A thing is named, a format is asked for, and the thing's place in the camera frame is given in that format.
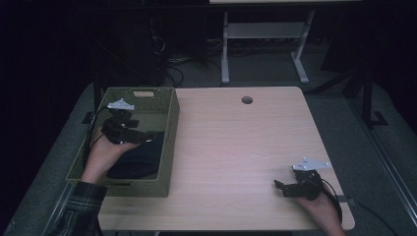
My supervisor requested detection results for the dark navy garment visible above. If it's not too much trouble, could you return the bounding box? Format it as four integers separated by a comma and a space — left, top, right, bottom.
106, 131, 166, 180

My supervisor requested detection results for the metal floor rail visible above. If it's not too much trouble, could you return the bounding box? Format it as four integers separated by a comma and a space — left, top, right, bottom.
40, 182, 82, 236
347, 96, 417, 228

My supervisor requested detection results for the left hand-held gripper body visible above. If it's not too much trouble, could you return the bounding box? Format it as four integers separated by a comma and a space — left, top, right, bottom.
100, 97, 141, 146

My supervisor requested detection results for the black floor cable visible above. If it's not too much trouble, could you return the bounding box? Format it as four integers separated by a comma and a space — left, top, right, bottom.
347, 198, 399, 236

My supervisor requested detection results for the person's left hand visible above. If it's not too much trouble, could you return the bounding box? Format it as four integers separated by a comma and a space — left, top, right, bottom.
81, 130, 139, 187

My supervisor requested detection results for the green woven basket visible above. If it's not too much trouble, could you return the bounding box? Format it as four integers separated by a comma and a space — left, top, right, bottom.
65, 87, 181, 199

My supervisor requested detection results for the person's right hand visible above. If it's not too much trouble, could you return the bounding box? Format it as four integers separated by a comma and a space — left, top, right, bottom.
291, 191, 342, 231

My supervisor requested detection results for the white metal stand frame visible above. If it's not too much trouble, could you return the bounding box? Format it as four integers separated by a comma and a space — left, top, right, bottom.
220, 10, 316, 86

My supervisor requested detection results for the tangle of floor cables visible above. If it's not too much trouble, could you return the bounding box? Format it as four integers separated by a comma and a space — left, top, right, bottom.
149, 18, 224, 89

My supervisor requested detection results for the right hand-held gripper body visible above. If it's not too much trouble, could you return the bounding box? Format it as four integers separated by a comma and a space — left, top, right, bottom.
291, 156, 330, 202

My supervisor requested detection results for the black stand leg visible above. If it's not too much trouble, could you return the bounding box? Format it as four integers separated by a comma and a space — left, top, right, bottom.
82, 70, 103, 125
342, 63, 389, 130

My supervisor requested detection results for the right hand-held gripper black cable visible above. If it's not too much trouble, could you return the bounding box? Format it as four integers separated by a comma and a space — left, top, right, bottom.
319, 178, 344, 224

